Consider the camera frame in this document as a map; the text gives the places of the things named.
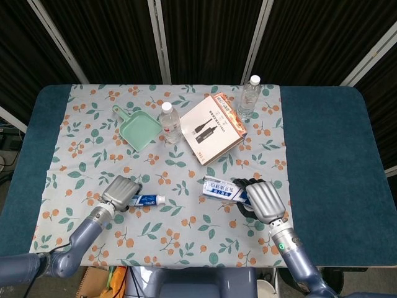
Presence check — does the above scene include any white cable product box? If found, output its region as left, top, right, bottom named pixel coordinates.
left=179, top=94, right=246, bottom=166

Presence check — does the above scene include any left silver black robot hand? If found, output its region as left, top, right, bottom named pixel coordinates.
left=101, top=175, right=143, bottom=214

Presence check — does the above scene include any white partition frame post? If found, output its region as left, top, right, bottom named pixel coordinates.
left=341, top=30, right=397, bottom=87
left=147, top=0, right=173, bottom=84
left=27, top=0, right=90, bottom=84
left=240, top=0, right=274, bottom=84

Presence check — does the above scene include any water bottle with red label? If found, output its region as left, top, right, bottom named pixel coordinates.
left=160, top=101, right=182, bottom=144

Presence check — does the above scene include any colourful printed carton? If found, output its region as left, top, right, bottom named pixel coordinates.
left=213, top=91, right=248, bottom=139

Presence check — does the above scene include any mint green plastic dustpan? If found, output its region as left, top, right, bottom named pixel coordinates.
left=112, top=104, right=164, bottom=153

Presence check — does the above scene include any blue white toothpaste box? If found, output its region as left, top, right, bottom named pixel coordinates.
left=202, top=175, right=254, bottom=205

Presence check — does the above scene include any blue white toothpaste tube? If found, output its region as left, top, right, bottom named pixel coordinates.
left=128, top=194, right=166, bottom=207

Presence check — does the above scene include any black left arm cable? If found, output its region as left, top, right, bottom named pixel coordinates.
left=21, top=243, right=73, bottom=298

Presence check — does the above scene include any white cup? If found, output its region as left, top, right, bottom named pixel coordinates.
left=256, top=279, right=277, bottom=296

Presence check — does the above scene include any orange plastic bag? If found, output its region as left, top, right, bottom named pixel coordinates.
left=107, top=266, right=128, bottom=298

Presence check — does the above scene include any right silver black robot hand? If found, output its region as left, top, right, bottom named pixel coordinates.
left=232, top=177, right=286, bottom=224

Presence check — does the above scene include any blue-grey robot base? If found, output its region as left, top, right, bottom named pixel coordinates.
left=125, top=266, right=258, bottom=298

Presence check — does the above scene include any floral leaf print tablecloth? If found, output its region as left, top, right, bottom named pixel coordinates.
left=29, top=83, right=295, bottom=268

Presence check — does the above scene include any water bottle with white label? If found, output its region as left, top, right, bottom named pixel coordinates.
left=237, top=74, right=261, bottom=120

